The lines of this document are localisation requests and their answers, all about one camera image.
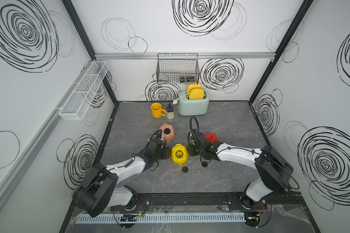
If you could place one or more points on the yellow piggy bank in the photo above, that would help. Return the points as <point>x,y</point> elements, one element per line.
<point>179,154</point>

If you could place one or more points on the pink piggy bank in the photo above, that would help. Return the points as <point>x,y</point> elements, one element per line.
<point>171,136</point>

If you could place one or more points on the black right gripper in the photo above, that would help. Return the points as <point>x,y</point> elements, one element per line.
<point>190,149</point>

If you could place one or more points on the white wire shelf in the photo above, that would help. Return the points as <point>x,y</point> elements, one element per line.
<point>85,91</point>

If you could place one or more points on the yellow ceramic mug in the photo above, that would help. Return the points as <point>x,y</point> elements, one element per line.
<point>157,110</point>

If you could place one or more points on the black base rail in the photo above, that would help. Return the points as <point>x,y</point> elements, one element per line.
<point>234,200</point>

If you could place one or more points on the glass sugar jar with spoon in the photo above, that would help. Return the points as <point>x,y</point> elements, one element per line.
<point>170,109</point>

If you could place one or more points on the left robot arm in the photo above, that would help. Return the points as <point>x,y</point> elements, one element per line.
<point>98,190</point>

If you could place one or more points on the mint green toaster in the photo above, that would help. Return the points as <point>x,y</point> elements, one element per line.
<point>188,107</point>

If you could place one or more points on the yellow toast slice rear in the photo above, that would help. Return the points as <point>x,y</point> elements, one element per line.
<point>192,86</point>

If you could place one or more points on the black corner frame post right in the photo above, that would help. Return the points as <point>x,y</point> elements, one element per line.
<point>305,6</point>

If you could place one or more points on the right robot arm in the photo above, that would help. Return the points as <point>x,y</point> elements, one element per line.
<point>274,171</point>

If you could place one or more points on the white slotted cable duct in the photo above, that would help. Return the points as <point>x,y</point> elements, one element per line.
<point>162,218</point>

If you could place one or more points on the dark item in basket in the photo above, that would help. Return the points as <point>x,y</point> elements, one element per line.
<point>187,79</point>

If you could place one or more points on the black corner frame post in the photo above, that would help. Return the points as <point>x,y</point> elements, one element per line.
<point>305,6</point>
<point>87,43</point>

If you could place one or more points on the black corner frame post left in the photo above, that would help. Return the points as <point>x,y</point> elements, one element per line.
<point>87,43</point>

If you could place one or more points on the black wire basket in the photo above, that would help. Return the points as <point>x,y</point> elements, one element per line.
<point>171,66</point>

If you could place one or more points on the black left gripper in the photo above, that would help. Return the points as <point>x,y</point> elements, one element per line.
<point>166,153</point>

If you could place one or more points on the red piggy bank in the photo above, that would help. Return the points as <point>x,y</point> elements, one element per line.
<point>211,137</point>

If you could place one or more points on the yellow toast slice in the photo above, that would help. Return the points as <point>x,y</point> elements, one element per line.
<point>197,93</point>
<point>192,86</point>

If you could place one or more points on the yellow toast slice front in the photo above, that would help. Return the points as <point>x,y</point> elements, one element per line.
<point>197,93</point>

